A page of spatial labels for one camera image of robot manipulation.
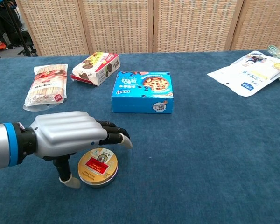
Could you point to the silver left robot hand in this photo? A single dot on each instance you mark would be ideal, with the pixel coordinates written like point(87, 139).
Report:
point(65, 133)

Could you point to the round gold tin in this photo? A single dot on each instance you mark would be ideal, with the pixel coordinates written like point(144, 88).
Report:
point(98, 169)

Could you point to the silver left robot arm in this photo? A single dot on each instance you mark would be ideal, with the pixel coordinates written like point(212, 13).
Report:
point(4, 145)

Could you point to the bamboo chopsticks clear bag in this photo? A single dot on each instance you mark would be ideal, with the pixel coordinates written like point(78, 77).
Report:
point(46, 86)

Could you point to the white red cookie box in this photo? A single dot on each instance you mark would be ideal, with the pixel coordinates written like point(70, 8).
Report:
point(96, 70)

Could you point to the blue cookie box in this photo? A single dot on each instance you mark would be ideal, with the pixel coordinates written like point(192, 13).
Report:
point(142, 93)

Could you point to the wooden rattan screen panel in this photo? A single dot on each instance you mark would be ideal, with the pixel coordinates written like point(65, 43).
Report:
point(53, 25)
point(196, 23)
point(117, 25)
point(263, 23)

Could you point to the black tripod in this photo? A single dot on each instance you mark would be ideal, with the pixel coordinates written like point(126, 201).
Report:
point(18, 32)

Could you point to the blue velvet tablecloth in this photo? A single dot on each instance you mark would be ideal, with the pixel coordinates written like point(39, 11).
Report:
point(177, 163)

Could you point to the white resealable pouch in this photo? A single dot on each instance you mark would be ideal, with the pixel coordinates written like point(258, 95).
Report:
point(249, 72)

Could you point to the clear packet with green ribbon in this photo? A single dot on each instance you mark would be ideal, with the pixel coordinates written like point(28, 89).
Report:
point(275, 51)

